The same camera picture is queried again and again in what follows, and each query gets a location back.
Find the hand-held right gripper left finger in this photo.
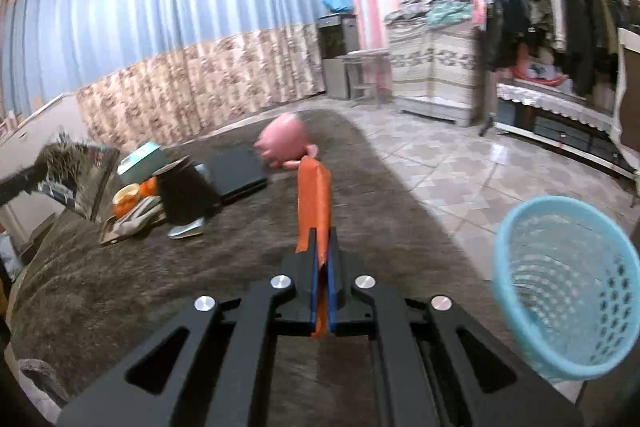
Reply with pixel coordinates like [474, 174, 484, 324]
[57, 227, 322, 427]

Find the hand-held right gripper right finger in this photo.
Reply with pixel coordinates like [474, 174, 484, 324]
[325, 229, 586, 427]

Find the orange snack wrapper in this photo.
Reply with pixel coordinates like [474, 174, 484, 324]
[295, 157, 334, 340]

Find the light blue plastic basket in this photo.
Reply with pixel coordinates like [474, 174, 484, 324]
[492, 196, 640, 383]

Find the orange cup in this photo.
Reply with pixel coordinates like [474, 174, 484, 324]
[112, 181, 161, 219]

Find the brown tray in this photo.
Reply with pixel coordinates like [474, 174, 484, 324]
[100, 206, 168, 247]

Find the teal cardboard box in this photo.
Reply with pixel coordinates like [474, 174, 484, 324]
[117, 141, 167, 182]

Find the black cup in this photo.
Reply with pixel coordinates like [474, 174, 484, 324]
[152, 159, 223, 228]

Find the silver foil wrapper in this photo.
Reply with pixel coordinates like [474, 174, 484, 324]
[167, 217, 207, 241]

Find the black notebook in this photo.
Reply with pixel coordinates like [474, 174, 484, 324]
[197, 144, 269, 206]

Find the pink mug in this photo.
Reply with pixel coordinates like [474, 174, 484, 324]
[255, 112, 321, 170]

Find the blue and floral curtain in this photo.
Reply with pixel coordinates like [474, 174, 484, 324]
[0, 0, 327, 142]

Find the pink stool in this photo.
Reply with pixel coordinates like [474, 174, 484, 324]
[342, 48, 393, 108]

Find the grey water dispenser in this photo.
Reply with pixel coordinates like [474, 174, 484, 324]
[317, 13, 362, 101]

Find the fabric covered cabinet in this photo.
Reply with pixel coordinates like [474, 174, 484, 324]
[387, 18, 483, 128]

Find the low table with lace cloth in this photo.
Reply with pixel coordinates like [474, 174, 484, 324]
[495, 79, 640, 181]

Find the pile of folded clothes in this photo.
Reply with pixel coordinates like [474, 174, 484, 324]
[400, 0, 474, 26]

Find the red bag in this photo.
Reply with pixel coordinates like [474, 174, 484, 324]
[510, 57, 572, 88]

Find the row of hanging clothes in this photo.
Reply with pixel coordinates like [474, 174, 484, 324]
[482, 0, 640, 98]

